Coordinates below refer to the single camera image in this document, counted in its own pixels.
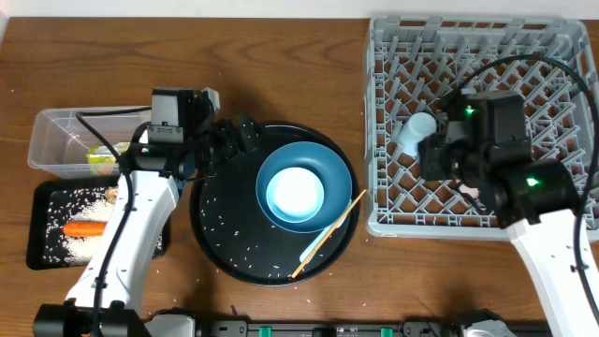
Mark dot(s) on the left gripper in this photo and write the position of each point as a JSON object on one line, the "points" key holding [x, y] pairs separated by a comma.
{"points": [[237, 145]]}

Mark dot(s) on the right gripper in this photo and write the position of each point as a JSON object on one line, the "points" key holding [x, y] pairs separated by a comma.
{"points": [[430, 149]]}

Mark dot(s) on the light blue cup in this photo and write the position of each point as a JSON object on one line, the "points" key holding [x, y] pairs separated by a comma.
{"points": [[417, 127]]}

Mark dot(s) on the pink cup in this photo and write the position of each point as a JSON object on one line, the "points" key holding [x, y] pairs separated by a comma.
{"points": [[470, 191]]}

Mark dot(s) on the light blue bowl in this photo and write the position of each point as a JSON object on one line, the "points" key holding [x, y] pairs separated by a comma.
{"points": [[295, 195]]}

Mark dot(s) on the dark blue plate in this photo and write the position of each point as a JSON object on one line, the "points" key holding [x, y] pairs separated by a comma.
{"points": [[329, 167]]}

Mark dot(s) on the yellow green snack wrapper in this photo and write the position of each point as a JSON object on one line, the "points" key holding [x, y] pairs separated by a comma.
{"points": [[102, 161]]}

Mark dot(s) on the wooden chopstick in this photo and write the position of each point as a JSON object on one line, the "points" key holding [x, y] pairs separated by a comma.
{"points": [[348, 210]]}

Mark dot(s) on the white rice pile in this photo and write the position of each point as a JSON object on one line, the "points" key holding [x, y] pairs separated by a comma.
{"points": [[73, 205]]}

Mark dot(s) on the orange carrot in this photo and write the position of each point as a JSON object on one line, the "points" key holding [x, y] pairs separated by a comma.
{"points": [[84, 229]]}

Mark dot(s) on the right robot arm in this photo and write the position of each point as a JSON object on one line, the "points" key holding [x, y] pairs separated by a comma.
{"points": [[535, 204]]}

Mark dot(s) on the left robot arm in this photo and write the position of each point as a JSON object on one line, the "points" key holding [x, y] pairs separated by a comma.
{"points": [[183, 142]]}

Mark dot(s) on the grey dishwasher rack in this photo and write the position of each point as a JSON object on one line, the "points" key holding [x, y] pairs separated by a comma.
{"points": [[411, 62]]}

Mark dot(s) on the round black serving tray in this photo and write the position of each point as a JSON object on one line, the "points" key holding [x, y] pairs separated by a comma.
{"points": [[239, 238]]}

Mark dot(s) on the clear plastic bin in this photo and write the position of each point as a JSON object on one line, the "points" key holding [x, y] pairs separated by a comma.
{"points": [[60, 143]]}

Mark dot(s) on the black rectangular tray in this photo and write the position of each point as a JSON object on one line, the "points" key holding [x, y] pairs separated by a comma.
{"points": [[39, 214]]}

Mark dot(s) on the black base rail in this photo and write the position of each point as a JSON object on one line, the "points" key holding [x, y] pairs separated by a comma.
{"points": [[327, 328]]}

